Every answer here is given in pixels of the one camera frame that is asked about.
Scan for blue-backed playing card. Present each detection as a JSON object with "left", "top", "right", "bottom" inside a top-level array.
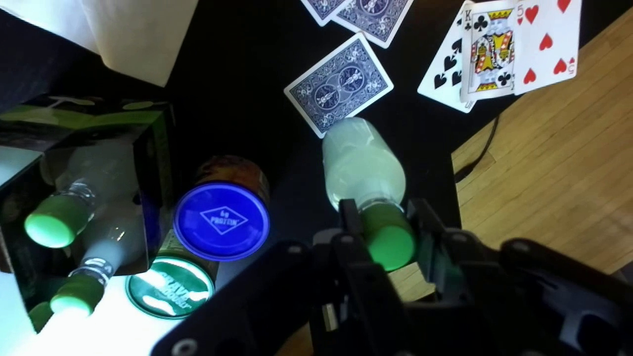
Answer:
[
  {"left": 329, "top": 0, "right": 416, "bottom": 52},
  {"left": 298, "top": 0, "right": 351, "bottom": 30},
  {"left": 282, "top": 32, "right": 395, "bottom": 141}
]

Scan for spades playing card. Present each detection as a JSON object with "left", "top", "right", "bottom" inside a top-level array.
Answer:
[{"left": 414, "top": 3, "right": 478, "bottom": 115}]

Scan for hearts playing card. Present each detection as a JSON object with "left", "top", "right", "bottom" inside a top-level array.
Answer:
[{"left": 511, "top": 0, "right": 583, "bottom": 98}]

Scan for thin floor cable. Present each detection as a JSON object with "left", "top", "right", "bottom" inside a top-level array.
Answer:
[{"left": 450, "top": 113, "right": 503, "bottom": 185}]

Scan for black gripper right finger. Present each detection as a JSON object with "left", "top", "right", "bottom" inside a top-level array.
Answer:
[{"left": 405, "top": 197, "right": 633, "bottom": 356}]

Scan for jar with blue lid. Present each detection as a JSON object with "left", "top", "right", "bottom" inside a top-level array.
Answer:
[{"left": 169, "top": 155, "right": 272, "bottom": 266}]

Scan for king of clubs card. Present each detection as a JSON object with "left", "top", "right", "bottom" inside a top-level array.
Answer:
[{"left": 458, "top": 3, "right": 521, "bottom": 106}]

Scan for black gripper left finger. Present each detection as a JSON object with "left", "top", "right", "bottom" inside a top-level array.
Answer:
[{"left": 149, "top": 197, "right": 414, "bottom": 356}]

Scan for white bottle with green cap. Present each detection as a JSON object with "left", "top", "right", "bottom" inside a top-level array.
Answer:
[
  {"left": 21, "top": 141, "right": 143, "bottom": 252},
  {"left": 320, "top": 117, "right": 416, "bottom": 276},
  {"left": 47, "top": 197, "right": 147, "bottom": 319}
]

